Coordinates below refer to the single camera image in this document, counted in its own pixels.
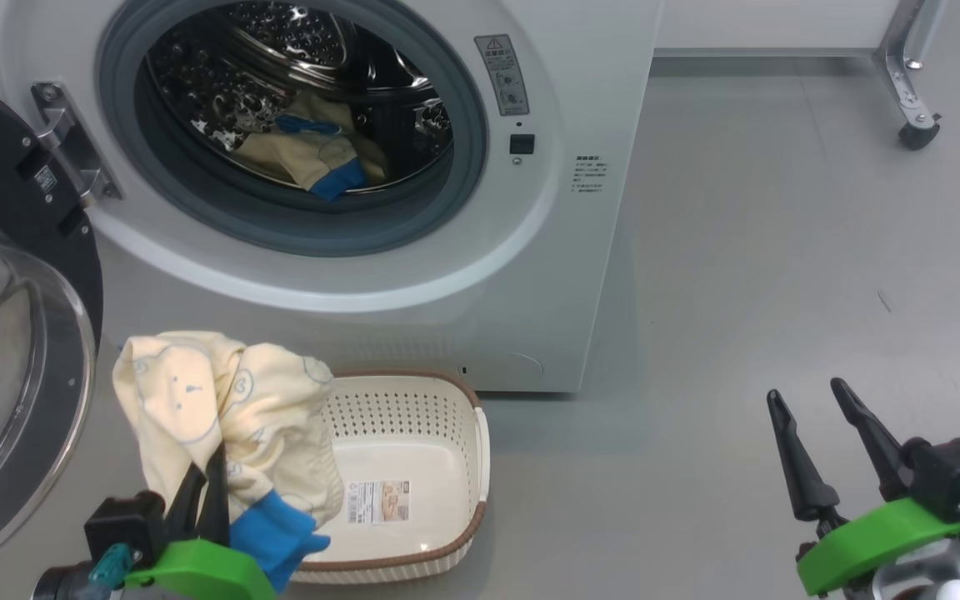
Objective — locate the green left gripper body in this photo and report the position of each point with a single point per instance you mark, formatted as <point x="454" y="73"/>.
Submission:
<point x="205" y="571"/>

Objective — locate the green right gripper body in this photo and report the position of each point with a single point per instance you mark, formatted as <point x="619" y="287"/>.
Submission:
<point x="880" y="542"/>

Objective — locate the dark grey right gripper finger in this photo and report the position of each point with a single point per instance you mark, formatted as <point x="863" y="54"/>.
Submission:
<point x="805" y="483"/>
<point x="880" y="450"/>

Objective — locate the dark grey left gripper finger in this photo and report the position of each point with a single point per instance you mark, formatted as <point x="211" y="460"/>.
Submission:
<point x="216" y="500"/>
<point x="187" y="508"/>

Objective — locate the cream bear print garment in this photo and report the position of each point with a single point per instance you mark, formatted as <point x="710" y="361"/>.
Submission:
<point x="197" y="392"/>
<point x="313" y="162"/>

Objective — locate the dark round washing machine door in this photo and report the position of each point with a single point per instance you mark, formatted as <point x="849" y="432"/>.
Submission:
<point x="30" y="367"/>

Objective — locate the basket product label sticker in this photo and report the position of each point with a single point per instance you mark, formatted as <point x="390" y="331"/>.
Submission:
<point x="378" y="502"/>

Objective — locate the cream perforated laundry basket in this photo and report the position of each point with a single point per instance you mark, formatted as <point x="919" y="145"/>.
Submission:
<point x="413" y="433"/>

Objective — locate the white front-load washing machine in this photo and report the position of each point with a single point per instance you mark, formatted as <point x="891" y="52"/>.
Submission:
<point x="547" y="275"/>

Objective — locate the metal door hinge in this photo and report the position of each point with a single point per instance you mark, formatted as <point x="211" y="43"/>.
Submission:
<point x="72" y="142"/>

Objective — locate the black door latch socket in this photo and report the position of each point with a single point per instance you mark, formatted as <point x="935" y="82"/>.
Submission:
<point x="522" y="144"/>

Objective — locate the instruction text sticker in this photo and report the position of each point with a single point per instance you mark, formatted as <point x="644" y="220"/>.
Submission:
<point x="590" y="173"/>

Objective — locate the grey warning label sticker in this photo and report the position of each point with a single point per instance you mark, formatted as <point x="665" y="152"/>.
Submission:
<point x="503" y="75"/>

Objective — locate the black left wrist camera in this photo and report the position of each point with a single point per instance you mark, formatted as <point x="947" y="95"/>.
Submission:
<point x="126" y="525"/>

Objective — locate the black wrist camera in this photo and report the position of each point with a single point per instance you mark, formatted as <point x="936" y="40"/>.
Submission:
<point x="126" y="525"/>
<point x="955" y="475"/>

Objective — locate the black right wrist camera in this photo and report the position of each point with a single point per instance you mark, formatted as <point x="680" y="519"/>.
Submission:
<point x="955" y="475"/>

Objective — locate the teal left camera connector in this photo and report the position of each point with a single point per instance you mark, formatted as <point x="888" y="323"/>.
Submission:
<point x="112" y="565"/>

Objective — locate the metal frame leg with caster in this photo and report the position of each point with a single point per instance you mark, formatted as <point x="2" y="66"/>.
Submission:
<point x="905" y="75"/>

